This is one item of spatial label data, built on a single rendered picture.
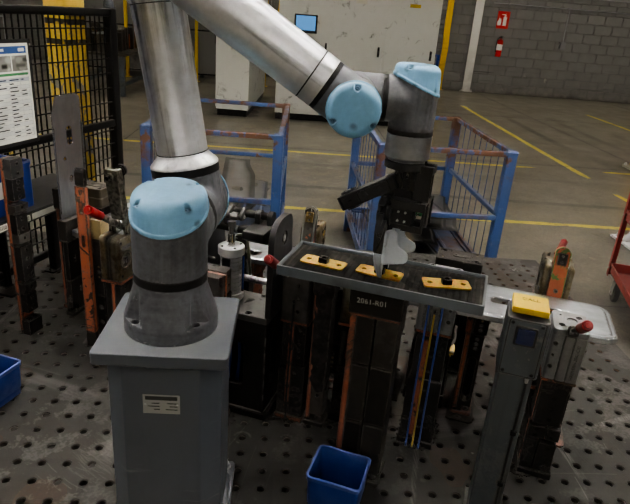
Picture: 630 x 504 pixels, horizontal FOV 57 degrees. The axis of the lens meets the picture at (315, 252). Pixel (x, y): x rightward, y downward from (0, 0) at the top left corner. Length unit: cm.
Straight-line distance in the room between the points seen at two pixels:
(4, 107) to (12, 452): 103
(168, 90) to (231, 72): 837
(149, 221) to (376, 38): 860
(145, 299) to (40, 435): 60
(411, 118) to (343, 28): 837
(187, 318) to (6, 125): 121
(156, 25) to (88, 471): 87
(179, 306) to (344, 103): 39
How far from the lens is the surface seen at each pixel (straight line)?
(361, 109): 80
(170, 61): 98
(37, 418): 151
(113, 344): 96
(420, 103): 95
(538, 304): 107
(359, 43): 934
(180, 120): 99
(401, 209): 99
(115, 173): 146
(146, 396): 98
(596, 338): 139
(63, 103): 175
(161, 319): 92
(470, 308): 101
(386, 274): 107
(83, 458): 138
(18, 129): 204
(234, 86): 936
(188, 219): 88
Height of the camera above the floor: 159
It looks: 22 degrees down
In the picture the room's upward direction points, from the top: 5 degrees clockwise
